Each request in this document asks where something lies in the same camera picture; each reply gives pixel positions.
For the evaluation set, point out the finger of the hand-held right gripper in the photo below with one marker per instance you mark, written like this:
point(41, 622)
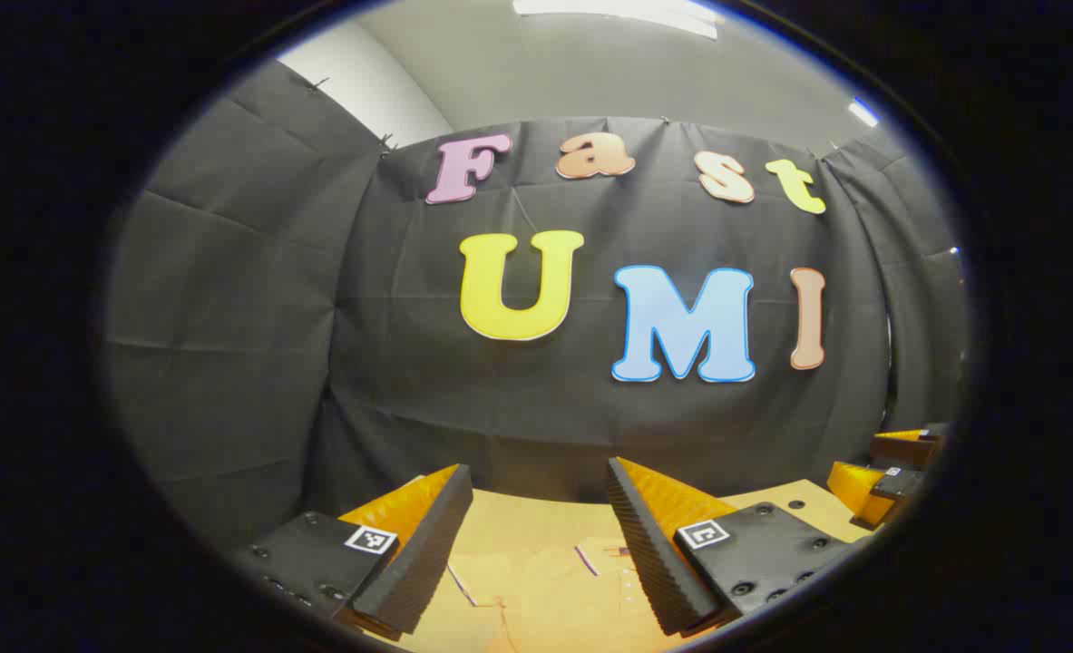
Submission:
point(894, 485)
point(908, 451)

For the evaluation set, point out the orange T-shirt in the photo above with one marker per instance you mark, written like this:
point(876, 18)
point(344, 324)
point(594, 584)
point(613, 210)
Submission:
point(554, 603)

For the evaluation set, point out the ceiling light panel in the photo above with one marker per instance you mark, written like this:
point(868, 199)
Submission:
point(863, 112)
point(618, 11)

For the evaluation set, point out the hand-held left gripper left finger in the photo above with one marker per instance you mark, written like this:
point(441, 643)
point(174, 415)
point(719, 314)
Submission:
point(427, 544)

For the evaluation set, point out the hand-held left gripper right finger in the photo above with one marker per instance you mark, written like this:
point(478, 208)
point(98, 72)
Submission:
point(649, 553)

